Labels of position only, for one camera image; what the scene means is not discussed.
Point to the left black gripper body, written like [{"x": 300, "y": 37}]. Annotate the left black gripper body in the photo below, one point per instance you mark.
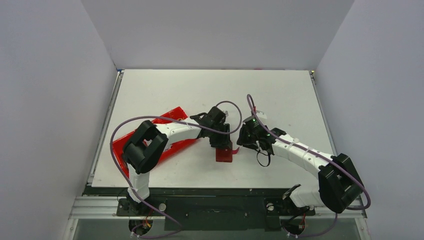
[{"x": 221, "y": 142}]

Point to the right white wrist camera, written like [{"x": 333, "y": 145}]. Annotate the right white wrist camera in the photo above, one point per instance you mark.
[{"x": 260, "y": 115}]

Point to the red leather card holder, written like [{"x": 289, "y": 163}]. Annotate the red leather card holder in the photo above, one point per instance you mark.
[{"x": 225, "y": 155}]

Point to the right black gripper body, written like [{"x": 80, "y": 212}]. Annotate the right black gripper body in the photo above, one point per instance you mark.
[{"x": 246, "y": 138}]

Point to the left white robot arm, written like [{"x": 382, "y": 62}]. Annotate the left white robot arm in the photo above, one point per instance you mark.
[{"x": 179, "y": 130}]

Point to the red plastic tray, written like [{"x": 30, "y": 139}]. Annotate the red plastic tray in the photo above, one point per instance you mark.
[{"x": 142, "y": 149}]

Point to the aluminium frame rail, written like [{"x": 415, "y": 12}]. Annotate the aluminium frame rail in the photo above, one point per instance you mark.
[{"x": 105, "y": 208}]

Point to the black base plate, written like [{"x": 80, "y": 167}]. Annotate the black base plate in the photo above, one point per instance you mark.
[{"x": 210, "y": 209}]

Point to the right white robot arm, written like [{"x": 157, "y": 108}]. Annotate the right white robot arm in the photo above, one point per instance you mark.
[{"x": 338, "y": 184}]

